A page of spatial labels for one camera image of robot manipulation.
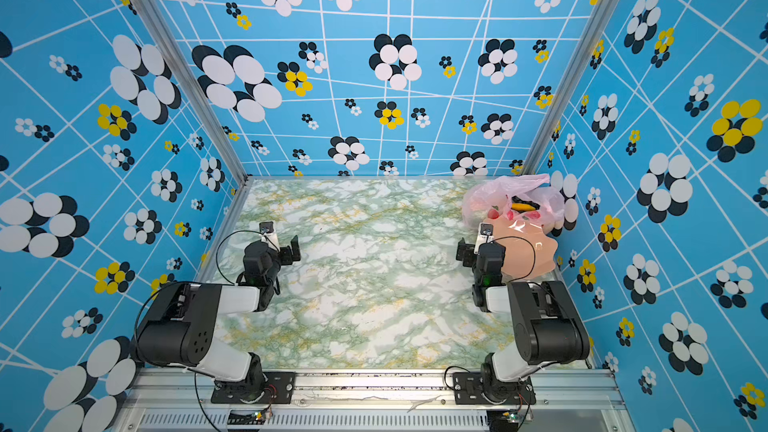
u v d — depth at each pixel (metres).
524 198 0.97
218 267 0.97
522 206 1.05
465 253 0.86
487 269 0.71
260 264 0.71
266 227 0.81
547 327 0.45
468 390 0.72
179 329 0.45
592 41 0.80
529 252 0.77
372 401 0.72
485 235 0.80
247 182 1.23
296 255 0.87
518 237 0.79
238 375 0.62
